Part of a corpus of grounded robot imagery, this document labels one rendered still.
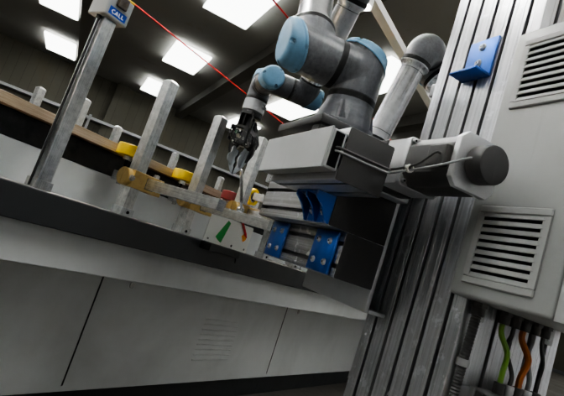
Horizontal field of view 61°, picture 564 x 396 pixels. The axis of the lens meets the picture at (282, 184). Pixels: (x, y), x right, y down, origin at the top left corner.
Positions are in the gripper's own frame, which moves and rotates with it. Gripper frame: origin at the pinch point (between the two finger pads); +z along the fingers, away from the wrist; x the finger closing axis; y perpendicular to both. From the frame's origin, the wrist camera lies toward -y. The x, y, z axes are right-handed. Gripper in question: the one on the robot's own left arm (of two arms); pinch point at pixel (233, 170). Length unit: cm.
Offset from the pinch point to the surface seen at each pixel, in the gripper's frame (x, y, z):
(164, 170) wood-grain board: -24.3, -1.1, 6.6
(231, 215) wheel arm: 6.1, 5.6, 14.6
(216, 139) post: -8.1, 4.0, -7.8
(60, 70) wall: -772, -774, -223
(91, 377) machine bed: -27, -9, 81
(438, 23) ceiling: 39, -311, -250
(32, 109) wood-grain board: -41, 46, 6
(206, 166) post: -8.2, 4.1, 1.8
